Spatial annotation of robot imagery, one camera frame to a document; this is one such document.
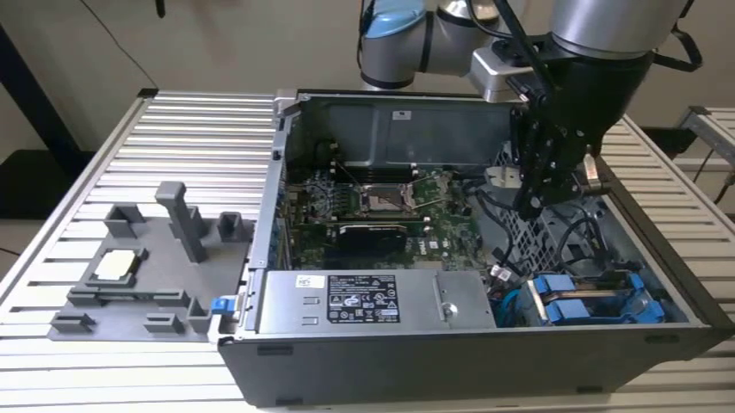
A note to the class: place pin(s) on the blue disk carrier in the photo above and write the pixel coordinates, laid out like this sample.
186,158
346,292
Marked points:
565,286

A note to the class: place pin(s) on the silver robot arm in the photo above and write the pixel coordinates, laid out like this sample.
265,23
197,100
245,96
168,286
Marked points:
396,51

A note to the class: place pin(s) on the metal disk bay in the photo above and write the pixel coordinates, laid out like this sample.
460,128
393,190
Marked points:
518,241

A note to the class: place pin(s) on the green motherboard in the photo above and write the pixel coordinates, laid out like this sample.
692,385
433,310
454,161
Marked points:
453,241

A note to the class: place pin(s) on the CPU socket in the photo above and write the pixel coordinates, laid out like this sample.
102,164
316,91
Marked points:
385,199

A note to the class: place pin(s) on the thin metal locking lever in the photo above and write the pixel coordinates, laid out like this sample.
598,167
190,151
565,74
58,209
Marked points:
346,174

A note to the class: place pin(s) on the black graphics card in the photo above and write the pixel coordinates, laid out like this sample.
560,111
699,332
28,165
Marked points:
369,236

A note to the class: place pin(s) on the silver power supply unit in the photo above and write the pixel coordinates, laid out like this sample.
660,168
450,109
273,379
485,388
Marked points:
366,301

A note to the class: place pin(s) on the open grey PC case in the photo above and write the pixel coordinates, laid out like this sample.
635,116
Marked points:
458,370

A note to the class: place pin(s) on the blue case latch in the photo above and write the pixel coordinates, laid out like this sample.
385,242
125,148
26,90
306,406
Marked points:
220,305

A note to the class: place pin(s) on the grey parts rack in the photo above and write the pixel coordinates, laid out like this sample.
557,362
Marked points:
149,258

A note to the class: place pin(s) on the CPU plate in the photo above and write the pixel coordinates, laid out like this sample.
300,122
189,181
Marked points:
116,263

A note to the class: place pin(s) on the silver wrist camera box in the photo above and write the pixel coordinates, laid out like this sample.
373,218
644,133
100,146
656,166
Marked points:
493,69

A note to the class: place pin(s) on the aluminium frame table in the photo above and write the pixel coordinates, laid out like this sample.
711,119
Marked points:
708,125

